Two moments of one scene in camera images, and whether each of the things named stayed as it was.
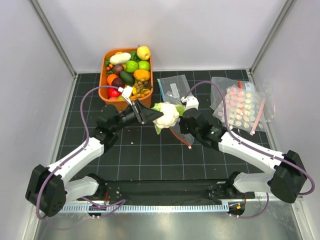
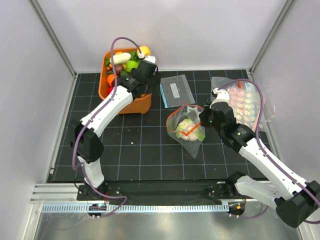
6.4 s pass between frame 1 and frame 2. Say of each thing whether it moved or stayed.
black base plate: stayed
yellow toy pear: stayed
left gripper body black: moved
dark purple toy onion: stayed
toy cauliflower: moved
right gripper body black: moved
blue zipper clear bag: stayed
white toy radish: stayed
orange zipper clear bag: moved
